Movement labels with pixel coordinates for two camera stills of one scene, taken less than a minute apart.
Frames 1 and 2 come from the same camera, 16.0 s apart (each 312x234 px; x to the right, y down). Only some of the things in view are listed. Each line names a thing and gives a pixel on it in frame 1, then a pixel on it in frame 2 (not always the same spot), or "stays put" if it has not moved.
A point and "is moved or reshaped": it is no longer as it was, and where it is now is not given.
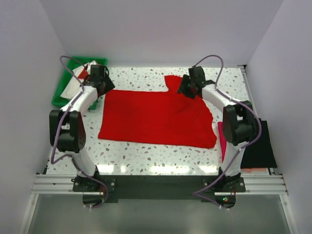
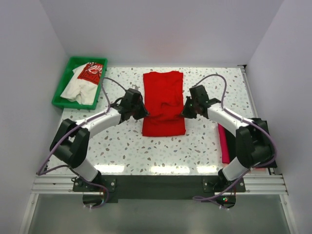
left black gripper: x=109 y=86 → x=144 y=112
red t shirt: x=167 y=116 is moved or reshaped
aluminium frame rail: x=253 y=185 stays put
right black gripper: x=182 y=88 → x=185 y=113
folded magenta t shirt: x=223 y=139 stays put
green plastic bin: x=73 y=63 stays put
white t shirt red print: x=74 y=86 stays put
